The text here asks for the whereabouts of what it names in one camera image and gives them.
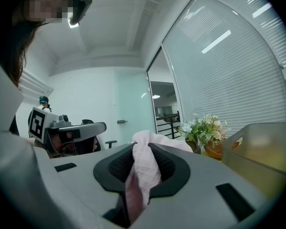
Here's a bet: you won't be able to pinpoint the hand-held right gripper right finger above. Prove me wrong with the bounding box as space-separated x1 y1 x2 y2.
135 142 269 229

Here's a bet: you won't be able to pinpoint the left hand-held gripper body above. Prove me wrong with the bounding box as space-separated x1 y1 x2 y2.
27 106 96 156

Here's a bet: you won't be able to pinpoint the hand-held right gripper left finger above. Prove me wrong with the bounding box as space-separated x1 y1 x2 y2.
49 142 137 225

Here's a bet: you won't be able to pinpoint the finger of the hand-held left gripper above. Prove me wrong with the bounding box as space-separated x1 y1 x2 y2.
58 121 108 140

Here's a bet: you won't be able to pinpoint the transparent plastic bin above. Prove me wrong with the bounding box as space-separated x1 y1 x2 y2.
221 122 286 200

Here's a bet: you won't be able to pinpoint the pink clothes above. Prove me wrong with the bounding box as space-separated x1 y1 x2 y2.
124 129 194 223

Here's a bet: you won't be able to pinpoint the person's left forearm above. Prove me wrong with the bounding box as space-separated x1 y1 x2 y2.
26 137 47 150

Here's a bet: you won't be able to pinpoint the person's left hand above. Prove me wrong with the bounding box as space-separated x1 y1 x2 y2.
46 134 76 159

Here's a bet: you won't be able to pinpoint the black office chair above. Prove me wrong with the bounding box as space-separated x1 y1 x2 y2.
81 119 118 152

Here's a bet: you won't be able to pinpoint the frosted glass door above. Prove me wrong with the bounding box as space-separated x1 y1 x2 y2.
114 69 156 150

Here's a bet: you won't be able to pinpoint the artificial flowers in dark pot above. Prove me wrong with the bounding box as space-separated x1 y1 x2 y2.
180 113 232 155

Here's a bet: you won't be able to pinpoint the black stair railing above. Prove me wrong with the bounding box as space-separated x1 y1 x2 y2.
156 112 181 140

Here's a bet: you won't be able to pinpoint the white window blinds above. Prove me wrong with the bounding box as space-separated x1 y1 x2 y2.
162 0 286 138

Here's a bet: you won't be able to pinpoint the person's face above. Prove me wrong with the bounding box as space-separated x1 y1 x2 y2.
23 0 74 25

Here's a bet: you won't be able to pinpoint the black head-mounted camera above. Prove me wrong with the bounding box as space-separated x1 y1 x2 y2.
68 0 93 29

